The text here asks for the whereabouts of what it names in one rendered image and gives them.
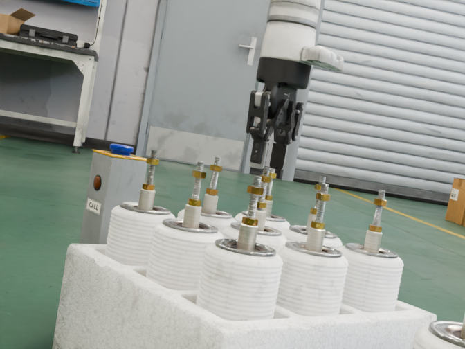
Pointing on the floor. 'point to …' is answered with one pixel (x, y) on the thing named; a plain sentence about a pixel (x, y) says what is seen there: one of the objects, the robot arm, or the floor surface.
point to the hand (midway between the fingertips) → (268, 159)
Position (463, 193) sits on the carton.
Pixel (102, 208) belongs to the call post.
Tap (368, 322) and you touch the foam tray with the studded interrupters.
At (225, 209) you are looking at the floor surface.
